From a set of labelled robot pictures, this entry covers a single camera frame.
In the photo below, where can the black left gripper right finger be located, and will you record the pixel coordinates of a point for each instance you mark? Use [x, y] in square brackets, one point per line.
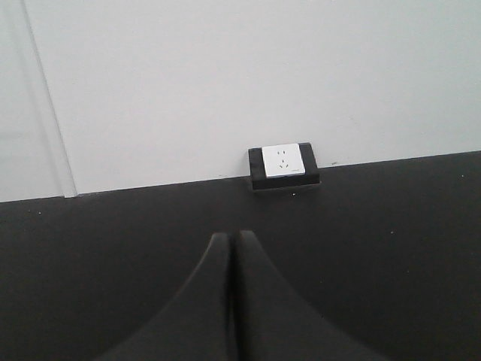
[273, 322]

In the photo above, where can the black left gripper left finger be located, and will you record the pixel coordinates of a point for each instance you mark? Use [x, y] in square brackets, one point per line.
[194, 324]

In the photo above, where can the white socket in black box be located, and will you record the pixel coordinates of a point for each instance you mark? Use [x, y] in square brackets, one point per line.
[282, 166]

